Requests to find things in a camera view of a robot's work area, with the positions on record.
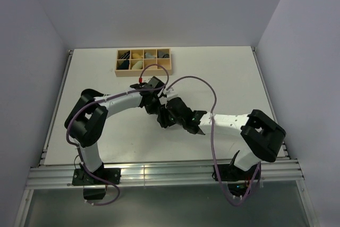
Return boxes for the wooden compartment box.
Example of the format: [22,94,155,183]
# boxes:
[115,48,173,77]

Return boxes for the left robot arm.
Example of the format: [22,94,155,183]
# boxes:
[65,88,167,184]

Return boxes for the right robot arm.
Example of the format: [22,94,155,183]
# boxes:
[157,106,286,181]

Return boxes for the cream rolled socks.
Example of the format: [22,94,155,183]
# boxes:
[131,61,143,70]

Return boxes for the dark teal rolled socks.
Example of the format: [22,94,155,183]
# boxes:
[117,60,130,70]

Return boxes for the grey yellow rolled socks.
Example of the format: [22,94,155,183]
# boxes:
[144,52,156,59]

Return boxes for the dark grey rolled socks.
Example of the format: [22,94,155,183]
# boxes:
[157,51,170,58]

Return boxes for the black striped rolled socks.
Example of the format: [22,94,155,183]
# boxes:
[119,52,130,60]

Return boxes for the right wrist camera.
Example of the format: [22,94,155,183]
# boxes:
[166,97,191,115]

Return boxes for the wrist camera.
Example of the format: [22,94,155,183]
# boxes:
[166,97,191,115]
[144,76,165,92]

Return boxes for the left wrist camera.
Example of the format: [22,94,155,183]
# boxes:
[144,76,165,92]

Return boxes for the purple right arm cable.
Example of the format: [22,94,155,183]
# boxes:
[166,75,262,208]

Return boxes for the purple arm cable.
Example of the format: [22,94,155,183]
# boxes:
[65,64,170,206]
[166,75,262,208]

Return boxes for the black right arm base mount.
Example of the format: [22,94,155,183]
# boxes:
[217,164,257,182]

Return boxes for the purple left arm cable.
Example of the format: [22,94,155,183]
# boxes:
[65,64,170,206]

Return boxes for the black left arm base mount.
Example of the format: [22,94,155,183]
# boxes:
[72,168,121,186]

